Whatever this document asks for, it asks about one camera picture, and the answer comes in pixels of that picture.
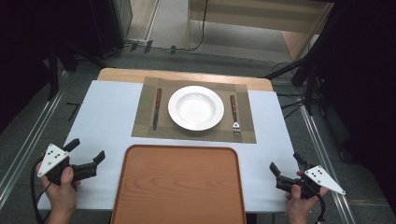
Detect person's left hand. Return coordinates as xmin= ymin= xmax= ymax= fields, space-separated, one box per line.
xmin=35 ymin=161 xmax=82 ymax=217

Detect fork with wooden handle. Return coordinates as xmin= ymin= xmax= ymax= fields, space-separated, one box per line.
xmin=229 ymin=94 xmax=242 ymax=136

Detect beige woven placemat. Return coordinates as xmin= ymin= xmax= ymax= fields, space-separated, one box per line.
xmin=131 ymin=76 xmax=258 ymax=145

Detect hanging black cable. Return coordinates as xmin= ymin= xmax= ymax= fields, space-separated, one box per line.
xmin=189 ymin=0 xmax=209 ymax=51

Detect metal floor rail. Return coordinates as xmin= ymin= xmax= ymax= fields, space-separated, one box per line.
xmin=297 ymin=96 xmax=358 ymax=224
xmin=0 ymin=70 xmax=70 ymax=210

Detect knife with wooden handle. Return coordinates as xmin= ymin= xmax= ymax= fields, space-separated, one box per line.
xmin=152 ymin=88 xmax=163 ymax=132

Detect white board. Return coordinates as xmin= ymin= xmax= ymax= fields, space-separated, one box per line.
xmin=36 ymin=79 xmax=312 ymax=214

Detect dark cabinet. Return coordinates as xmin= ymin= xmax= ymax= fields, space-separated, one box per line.
xmin=89 ymin=0 xmax=134 ymax=59

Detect person's right hand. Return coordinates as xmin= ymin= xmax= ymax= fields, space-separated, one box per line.
xmin=285 ymin=184 xmax=330 ymax=218

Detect light wooden shelf unit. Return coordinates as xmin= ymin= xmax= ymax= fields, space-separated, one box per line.
xmin=186 ymin=0 xmax=334 ymax=63

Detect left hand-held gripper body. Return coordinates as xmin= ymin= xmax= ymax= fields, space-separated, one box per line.
xmin=36 ymin=143 xmax=98 ymax=187

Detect hand-held gripper cable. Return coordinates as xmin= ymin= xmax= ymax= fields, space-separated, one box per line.
xmin=313 ymin=192 xmax=327 ymax=224
xmin=30 ymin=155 xmax=53 ymax=224

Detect left hand-held gripper cable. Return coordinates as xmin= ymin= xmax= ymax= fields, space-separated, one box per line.
xmin=30 ymin=155 xmax=53 ymax=224

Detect black metal stand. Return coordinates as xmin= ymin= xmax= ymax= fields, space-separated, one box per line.
xmin=46 ymin=38 xmax=108 ymax=102

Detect black floor cables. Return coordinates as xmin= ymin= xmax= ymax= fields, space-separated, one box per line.
xmin=273 ymin=61 xmax=312 ymax=119

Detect brown wooden tray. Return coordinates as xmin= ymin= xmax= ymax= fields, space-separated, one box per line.
xmin=110 ymin=144 xmax=248 ymax=224

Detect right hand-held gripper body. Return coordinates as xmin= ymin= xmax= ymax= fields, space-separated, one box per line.
xmin=276 ymin=165 xmax=347 ymax=200

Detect black tripod stand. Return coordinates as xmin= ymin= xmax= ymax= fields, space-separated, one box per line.
xmin=262 ymin=46 xmax=331 ymax=117

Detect right hand-held gripper cable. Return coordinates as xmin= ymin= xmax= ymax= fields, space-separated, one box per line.
xmin=313 ymin=192 xmax=327 ymax=224

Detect white plate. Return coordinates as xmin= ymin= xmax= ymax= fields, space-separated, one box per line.
xmin=167 ymin=85 xmax=225 ymax=132

